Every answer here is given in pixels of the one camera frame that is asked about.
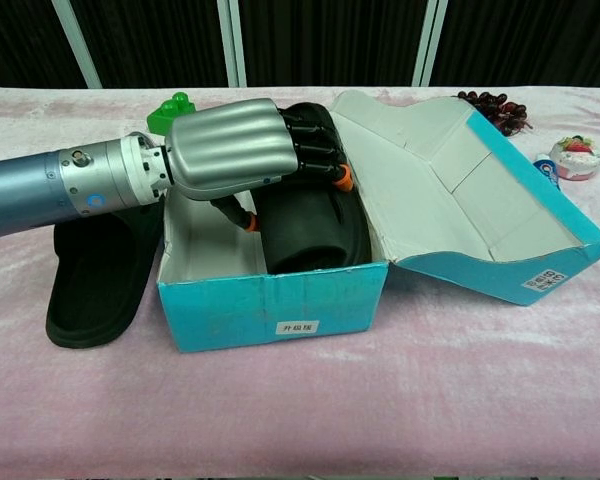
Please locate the grey metal screen post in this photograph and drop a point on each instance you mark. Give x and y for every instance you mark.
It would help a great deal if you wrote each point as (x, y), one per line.
(77, 45)
(429, 45)

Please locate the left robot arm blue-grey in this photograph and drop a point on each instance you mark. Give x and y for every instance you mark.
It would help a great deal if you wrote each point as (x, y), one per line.
(40, 190)

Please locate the black rubber slipper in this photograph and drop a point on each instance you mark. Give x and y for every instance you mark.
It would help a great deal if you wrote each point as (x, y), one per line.
(100, 280)
(305, 225)

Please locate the pink plush tablecloth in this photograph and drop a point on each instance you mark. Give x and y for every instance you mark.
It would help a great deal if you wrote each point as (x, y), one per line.
(300, 400)

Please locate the pink toy cake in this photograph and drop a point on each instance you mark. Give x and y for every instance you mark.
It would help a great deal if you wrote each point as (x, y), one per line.
(577, 157)

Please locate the dark red grape bunch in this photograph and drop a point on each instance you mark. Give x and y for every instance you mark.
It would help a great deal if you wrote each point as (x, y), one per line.
(495, 110)

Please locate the green toy building block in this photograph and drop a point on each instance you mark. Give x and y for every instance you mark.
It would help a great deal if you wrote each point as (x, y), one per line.
(167, 115)

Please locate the grey double screen post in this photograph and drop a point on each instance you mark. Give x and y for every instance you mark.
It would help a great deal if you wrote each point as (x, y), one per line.
(232, 45)

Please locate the black curtain panel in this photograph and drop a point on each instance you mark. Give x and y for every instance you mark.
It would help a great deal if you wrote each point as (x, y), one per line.
(150, 45)
(15, 45)
(330, 45)
(530, 45)

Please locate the blue white toothpaste tube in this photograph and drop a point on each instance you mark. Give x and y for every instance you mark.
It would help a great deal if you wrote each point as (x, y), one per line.
(550, 172)

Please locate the teal cardboard shoe box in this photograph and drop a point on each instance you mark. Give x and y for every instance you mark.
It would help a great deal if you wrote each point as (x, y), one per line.
(280, 310)

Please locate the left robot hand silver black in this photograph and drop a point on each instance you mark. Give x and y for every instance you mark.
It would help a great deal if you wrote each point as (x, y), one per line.
(225, 145)

